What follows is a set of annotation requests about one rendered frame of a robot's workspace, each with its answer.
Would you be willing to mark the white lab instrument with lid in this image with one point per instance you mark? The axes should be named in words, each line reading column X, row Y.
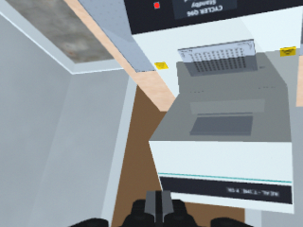
column 224, row 58

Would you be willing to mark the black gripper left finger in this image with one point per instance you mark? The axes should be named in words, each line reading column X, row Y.
column 145, row 213

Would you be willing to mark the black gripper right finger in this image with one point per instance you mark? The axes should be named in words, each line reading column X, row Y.
column 173, row 213

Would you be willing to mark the grey perforated base plate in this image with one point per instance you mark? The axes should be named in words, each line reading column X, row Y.
column 111, row 17

